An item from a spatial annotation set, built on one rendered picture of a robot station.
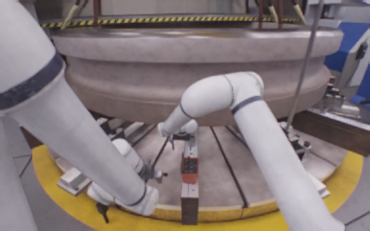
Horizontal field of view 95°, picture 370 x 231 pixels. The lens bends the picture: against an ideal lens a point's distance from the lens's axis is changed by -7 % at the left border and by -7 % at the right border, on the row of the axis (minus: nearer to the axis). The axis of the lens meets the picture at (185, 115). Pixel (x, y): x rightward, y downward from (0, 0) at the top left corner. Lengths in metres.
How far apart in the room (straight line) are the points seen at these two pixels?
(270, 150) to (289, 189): 0.11
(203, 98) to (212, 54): 1.14
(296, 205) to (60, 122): 0.57
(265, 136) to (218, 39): 1.23
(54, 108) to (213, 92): 0.44
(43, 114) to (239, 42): 1.61
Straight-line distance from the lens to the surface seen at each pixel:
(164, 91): 1.96
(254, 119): 0.61
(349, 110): 4.32
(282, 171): 0.59
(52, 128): 0.32
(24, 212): 0.52
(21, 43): 0.26
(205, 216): 2.11
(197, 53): 1.70
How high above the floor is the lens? 1.89
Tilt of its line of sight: 29 degrees down
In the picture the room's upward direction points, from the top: 1 degrees counter-clockwise
